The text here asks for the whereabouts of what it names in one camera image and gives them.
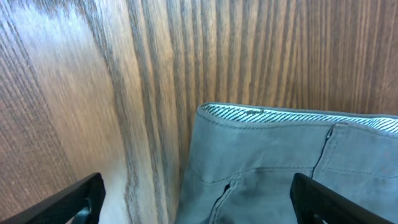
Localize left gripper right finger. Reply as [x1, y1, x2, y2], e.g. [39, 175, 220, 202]
[290, 173, 392, 224]

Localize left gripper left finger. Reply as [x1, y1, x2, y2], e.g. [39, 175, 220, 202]
[2, 172, 106, 224]

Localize grey shorts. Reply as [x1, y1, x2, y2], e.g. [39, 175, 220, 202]
[175, 103, 397, 223]

